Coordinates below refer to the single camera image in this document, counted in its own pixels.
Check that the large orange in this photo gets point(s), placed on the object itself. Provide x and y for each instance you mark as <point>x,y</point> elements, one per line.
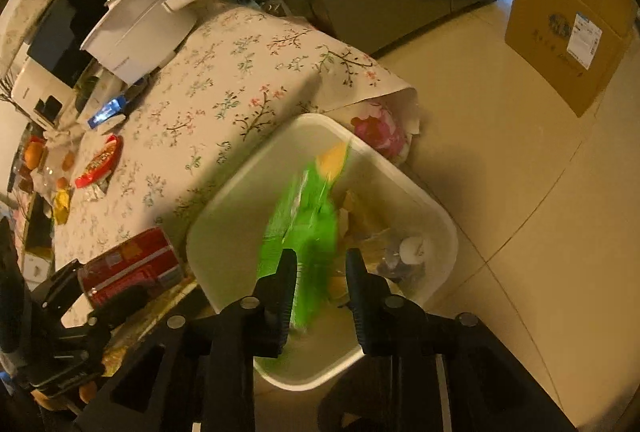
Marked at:
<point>34,156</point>

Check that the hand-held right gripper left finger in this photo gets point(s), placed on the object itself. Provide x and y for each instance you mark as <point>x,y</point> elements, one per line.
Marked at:
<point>287,294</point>

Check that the beige food package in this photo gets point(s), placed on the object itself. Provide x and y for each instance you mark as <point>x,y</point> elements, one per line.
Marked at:
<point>361,218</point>

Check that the white plastic bin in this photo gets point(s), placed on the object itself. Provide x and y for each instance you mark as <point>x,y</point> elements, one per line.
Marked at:
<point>235,222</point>

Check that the red snack bag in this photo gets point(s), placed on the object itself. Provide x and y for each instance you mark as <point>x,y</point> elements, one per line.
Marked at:
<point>99,162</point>

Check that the cardboard box with white label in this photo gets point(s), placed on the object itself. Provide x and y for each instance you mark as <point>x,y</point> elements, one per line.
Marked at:
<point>555,42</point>

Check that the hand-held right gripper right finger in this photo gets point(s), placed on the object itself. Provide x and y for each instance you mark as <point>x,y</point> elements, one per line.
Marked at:
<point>357,299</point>

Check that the white electric pot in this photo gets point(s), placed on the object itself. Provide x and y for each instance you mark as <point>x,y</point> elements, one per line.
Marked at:
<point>145,32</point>

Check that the white pot lid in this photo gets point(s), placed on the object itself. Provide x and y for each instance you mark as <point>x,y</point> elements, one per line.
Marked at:
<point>114,3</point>

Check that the white tissue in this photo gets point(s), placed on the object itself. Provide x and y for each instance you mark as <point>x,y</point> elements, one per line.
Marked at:
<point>413,250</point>

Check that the yellow wrapper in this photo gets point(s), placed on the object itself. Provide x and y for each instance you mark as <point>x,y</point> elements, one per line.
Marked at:
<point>62,207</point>

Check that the green snack bag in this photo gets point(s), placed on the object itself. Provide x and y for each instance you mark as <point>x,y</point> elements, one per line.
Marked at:
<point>295,232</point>

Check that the floral tablecloth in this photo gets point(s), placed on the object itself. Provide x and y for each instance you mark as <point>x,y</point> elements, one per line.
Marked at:
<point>220,77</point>

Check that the small orange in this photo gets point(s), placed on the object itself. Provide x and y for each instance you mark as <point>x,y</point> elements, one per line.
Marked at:
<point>68,162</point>
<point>62,182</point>

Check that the blue long box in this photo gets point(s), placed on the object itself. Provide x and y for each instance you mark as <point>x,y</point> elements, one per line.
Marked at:
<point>107,112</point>

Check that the golden patterned undercloth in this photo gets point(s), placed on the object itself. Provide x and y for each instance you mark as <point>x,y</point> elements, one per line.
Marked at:
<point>150,317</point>

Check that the black microwave oven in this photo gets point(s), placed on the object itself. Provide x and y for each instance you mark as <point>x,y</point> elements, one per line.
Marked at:
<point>65,27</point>

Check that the red drink can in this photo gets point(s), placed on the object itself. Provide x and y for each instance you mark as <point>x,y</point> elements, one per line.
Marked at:
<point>132,267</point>

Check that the pink flowered cloth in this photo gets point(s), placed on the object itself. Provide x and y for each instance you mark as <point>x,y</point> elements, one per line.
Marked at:
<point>380,132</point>

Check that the clear plastic bottle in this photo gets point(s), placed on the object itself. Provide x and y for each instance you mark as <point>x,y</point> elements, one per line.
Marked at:
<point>385,267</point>

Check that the white air fryer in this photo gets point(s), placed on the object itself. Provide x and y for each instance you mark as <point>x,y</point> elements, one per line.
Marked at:
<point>31,88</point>

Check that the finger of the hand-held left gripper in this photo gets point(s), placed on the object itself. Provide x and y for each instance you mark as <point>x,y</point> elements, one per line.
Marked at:
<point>120,309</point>
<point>55,284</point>

